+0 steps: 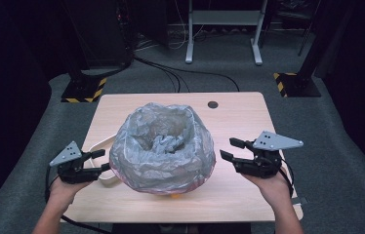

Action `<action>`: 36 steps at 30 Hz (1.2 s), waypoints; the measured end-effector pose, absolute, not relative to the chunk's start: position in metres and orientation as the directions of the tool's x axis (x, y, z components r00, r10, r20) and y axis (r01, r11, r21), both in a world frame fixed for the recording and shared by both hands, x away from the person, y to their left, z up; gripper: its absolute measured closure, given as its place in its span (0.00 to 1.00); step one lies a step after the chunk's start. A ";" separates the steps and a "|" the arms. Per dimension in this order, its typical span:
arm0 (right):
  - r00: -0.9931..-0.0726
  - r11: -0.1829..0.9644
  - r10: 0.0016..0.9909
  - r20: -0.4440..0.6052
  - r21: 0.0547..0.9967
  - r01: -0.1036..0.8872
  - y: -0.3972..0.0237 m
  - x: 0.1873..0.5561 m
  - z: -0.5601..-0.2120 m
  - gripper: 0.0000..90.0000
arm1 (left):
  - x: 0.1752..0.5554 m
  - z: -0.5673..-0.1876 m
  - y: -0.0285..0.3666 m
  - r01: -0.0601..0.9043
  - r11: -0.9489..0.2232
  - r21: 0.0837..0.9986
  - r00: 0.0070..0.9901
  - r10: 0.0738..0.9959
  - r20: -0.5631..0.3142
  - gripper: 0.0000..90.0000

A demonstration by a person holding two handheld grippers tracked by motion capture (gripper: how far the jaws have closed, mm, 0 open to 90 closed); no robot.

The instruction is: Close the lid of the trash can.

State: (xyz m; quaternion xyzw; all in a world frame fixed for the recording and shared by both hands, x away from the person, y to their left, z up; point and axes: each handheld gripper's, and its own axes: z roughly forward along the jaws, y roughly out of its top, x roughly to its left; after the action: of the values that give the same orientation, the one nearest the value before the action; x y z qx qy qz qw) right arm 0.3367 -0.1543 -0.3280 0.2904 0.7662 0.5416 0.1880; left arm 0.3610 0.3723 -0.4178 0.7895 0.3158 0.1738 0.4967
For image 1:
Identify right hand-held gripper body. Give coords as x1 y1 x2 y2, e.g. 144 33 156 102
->
235 130 304 179

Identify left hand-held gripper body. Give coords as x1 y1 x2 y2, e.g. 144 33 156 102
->
49 140 103 185

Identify grey plastic trash bag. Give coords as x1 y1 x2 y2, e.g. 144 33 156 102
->
108 102 217 195

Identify person's left hand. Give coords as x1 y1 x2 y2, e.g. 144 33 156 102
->
49 177 91 209

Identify person's right hand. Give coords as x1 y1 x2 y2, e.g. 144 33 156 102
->
242 169 292 211

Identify black stand with striped base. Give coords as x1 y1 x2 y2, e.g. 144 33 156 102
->
61 0 108 103
272 0 355 98

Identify black cabinet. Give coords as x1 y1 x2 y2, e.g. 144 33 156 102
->
82 0 136 71

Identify white metal stand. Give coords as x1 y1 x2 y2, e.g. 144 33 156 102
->
184 0 267 66

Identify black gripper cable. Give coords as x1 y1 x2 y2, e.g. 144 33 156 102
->
44 165 111 234
279 159 296 198

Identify grey flat bracket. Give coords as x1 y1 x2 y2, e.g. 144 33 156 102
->
290 196 309 206

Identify black floor cables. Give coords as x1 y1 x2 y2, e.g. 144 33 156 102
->
133 55 241 94

